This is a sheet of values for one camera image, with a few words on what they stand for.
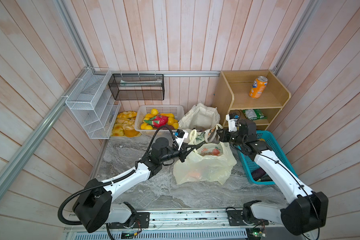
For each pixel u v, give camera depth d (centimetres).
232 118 69
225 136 69
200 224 73
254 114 93
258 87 79
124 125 103
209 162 73
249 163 56
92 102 69
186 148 68
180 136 63
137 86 104
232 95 75
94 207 41
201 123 106
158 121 105
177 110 115
